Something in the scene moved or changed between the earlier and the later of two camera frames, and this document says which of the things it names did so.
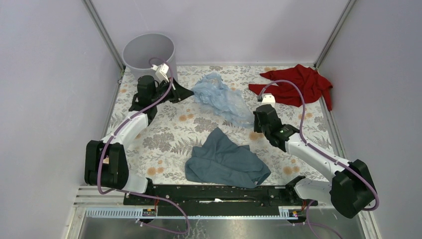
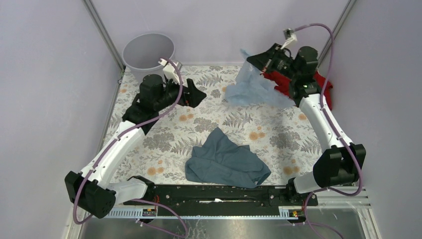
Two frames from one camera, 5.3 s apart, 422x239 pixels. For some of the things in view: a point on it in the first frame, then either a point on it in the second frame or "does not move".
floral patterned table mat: (160, 154) does not move
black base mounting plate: (215, 200) does not move
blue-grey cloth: (220, 160) does not move
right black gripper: (256, 128) to (262, 60)
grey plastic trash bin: (139, 50) does not move
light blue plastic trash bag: (214, 92) to (251, 88)
